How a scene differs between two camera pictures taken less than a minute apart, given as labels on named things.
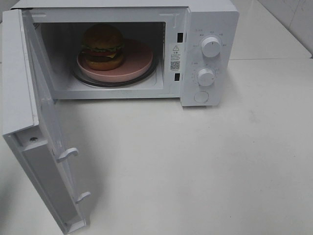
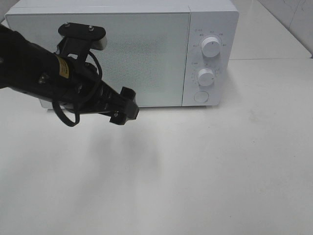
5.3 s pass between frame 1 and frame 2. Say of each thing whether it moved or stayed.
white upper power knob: stayed
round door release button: stayed
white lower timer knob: stayed
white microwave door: moved
